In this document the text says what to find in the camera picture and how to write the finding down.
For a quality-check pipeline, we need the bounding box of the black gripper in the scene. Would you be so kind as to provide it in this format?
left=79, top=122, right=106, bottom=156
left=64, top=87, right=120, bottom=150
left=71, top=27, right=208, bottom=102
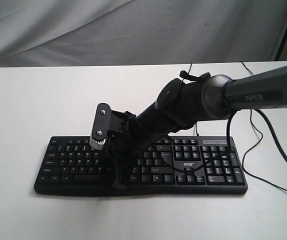
left=103, top=119, right=151, bottom=190

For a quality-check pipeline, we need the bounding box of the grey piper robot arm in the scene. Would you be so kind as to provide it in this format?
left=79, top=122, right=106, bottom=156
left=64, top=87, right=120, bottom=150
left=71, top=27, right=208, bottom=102
left=91, top=66, right=287, bottom=196

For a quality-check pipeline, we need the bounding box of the black acer keyboard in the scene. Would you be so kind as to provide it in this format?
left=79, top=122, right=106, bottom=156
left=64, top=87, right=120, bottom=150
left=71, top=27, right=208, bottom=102
left=34, top=136, right=248, bottom=197

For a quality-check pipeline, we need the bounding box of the grey backdrop cloth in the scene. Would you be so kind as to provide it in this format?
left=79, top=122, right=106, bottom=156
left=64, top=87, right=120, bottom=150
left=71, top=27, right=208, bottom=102
left=0, top=0, right=287, bottom=67

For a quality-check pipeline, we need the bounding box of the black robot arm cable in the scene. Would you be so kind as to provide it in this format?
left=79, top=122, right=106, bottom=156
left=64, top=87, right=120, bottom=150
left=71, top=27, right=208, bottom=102
left=158, top=109, right=287, bottom=186

